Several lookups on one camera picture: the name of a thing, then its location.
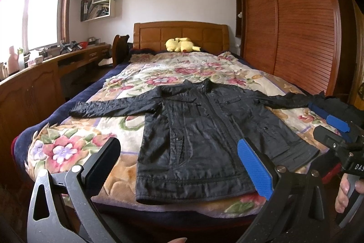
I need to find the black jacket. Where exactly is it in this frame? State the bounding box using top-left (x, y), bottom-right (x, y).
top-left (70, 79), bottom-right (318, 205)

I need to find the person's right hand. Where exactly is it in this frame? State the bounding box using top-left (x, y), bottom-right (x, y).
top-left (335, 173), bottom-right (364, 213)

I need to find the person's left hand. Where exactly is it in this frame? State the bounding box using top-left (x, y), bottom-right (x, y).
top-left (167, 238), bottom-right (187, 243)

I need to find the floral bed blanket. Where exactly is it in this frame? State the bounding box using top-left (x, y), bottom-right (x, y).
top-left (23, 51), bottom-right (342, 218)

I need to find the wooden louvered wardrobe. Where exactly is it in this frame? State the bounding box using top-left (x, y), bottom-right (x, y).
top-left (236, 0), bottom-right (357, 102)

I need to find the wooden desk cabinet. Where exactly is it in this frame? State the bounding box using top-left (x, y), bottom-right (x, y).
top-left (1, 44), bottom-right (110, 169)

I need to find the navy blue bed sheet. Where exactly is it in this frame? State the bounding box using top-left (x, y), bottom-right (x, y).
top-left (12, 62), bottom-right (129, 172)

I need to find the pink bottle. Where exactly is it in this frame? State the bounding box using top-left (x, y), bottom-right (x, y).
top-left (8, 46), bottom-right (20, 75)

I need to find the yellow Pikachu plush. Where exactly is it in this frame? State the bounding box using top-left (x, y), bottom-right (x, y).
top-left (165, 38), bottom-right (200, 52)

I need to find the wooden headboard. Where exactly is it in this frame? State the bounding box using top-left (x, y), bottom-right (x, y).
top-left (133, 21), bottom-right (230, 55)

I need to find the wooden chair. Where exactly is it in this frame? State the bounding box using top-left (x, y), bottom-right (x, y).
top-left (112, 35), bottom-right (130, 68)

